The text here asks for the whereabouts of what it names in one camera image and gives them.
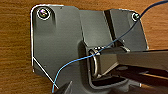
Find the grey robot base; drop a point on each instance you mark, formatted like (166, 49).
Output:
(56, 43)

